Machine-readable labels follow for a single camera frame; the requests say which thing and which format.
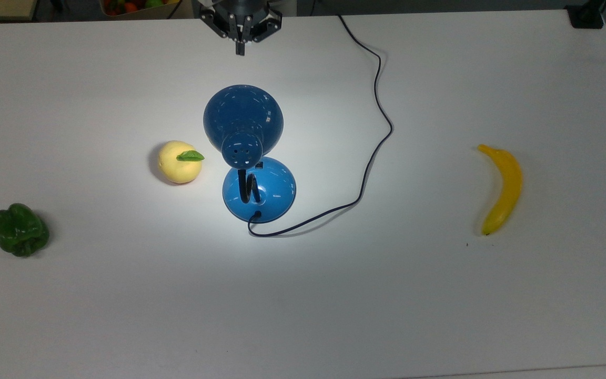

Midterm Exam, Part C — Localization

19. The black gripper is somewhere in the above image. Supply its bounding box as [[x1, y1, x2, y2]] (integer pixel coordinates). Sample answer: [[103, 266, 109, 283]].
[[200, 0, 283, 56]]

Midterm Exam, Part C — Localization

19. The blue desk lamp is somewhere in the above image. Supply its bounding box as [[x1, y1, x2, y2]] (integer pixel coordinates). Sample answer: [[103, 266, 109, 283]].
[[203, 84, 297, 224]]

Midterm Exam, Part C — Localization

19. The bowl of toy fruit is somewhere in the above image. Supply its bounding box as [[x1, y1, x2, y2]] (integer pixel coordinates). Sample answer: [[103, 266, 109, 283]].
[[100, 0, 180, 17]]

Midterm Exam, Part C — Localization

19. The yellow toy peach with leaf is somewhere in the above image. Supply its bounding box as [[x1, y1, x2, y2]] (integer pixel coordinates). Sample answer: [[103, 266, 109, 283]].
[[157, 140, 205, 185]]

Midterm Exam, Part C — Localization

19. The green toy bell pepper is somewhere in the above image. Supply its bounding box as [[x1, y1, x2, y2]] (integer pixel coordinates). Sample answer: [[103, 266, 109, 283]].
[[0, 203, 50, 258]]

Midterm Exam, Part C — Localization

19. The yellow toy banana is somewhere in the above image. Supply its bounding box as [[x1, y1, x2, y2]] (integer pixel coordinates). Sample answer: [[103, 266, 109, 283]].
[[477, 144, 523, 236]]

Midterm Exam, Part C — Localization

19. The black table clamp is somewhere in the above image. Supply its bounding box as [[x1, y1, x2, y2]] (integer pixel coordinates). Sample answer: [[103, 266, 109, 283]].
[[566, 0, 606, 29]]

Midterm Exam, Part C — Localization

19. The dark lamp power cable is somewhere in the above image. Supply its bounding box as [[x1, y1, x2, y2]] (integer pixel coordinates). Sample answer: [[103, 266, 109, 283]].
[[247, 15, 394, 237]]

